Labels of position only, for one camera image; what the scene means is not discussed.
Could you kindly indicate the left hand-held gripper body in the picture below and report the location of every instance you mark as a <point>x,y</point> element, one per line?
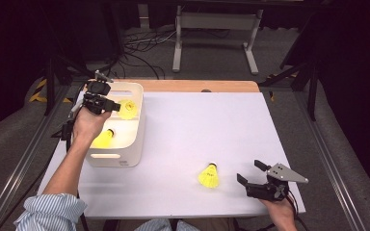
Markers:
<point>97,96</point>

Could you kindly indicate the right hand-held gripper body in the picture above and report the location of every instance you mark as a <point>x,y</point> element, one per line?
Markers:
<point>269,190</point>

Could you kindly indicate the yellow shuttlecock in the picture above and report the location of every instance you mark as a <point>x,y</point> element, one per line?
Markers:
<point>209,177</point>
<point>128,109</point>
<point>104,139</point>

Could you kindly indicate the white plastic bin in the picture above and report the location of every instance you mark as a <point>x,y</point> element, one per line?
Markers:
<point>128,150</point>

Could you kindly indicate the person's right hand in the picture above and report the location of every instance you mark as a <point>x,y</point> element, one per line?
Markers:
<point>279,215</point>

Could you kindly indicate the person's left hand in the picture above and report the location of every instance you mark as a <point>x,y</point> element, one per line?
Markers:
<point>88,125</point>

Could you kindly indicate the black tripod stand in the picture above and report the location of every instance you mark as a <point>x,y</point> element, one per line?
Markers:
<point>49,86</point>

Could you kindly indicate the white table board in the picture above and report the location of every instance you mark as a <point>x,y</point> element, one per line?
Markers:
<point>205,134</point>

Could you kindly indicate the yellow black floor tape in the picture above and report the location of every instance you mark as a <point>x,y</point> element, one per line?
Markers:
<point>38,95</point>

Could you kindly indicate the black metal stand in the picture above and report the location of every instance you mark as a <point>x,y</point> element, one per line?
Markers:
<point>312,96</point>

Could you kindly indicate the person's striped shirt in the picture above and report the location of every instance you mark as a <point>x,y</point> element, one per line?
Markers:
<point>49,213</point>

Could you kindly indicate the white metal stand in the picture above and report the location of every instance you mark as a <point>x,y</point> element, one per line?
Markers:
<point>216,20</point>

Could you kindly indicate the aluminium rail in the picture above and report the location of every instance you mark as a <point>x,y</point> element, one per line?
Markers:
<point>29,154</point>
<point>330,160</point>

